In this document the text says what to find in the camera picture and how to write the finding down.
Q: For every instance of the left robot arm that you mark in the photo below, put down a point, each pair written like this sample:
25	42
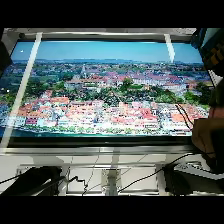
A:
36	181

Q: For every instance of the silver frame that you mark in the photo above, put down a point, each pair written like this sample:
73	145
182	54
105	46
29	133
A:
110	151

